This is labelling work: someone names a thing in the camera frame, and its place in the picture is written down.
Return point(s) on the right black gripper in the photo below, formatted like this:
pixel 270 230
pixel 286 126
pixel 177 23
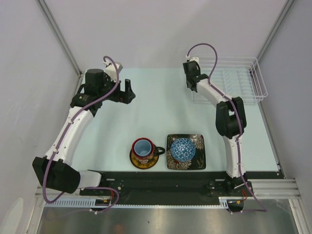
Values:
pixel 199 68

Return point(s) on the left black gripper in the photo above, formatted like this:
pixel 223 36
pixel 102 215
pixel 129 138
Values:
pixel 125 97

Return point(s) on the white wire dish rack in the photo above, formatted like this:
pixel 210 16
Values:
pixel 236 76

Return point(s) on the light blue cup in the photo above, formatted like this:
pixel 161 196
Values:
pixel 142 148

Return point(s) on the blue triangle pattern bowl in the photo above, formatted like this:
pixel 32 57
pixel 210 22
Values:
pixel 183 149

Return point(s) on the black square floral plate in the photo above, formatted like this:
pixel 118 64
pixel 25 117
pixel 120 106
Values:
pixel 199 160

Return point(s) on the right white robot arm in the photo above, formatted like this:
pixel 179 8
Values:
pixel 230 121

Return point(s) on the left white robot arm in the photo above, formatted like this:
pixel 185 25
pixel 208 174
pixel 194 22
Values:
pixel 54 170

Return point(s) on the round yellow black saucer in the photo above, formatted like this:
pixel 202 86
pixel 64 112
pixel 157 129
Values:
pixel 143 163

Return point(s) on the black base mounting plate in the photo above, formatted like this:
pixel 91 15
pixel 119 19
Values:
pixel 169 188

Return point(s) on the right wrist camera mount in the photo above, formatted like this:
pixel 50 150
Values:
pixel 189 58

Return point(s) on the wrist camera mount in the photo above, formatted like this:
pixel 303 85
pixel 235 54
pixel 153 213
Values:
pixel 189 58
pixel 111 71

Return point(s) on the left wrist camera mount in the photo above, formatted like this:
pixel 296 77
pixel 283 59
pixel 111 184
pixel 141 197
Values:
pixel 111 71

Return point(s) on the red mug black handle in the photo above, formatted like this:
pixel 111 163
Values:
pixel 156 150

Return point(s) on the white slotted cable duct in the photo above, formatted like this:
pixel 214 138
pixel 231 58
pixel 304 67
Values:
pixel 104 203

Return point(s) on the aluminium frame rail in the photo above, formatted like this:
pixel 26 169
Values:
pixel 275 188

